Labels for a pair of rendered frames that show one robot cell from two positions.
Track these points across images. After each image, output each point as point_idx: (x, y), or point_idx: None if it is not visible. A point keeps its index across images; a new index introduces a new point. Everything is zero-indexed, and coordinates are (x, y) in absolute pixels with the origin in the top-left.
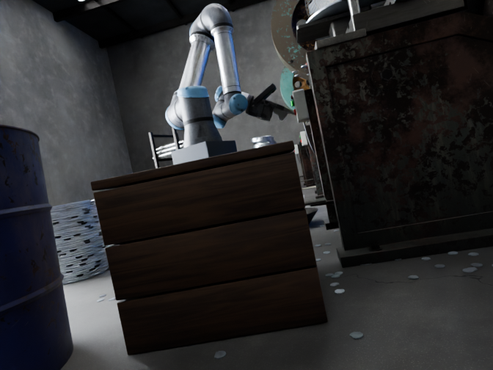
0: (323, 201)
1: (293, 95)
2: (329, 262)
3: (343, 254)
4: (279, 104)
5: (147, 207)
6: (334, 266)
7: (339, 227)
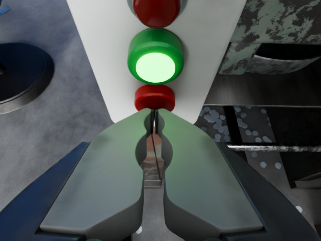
0: (267, 179)
1: (244, 3)
2: (305, 199)
3: (320, 183)
4: (269, 181)
5: None
6: (319, 194)
7: (313, 176)
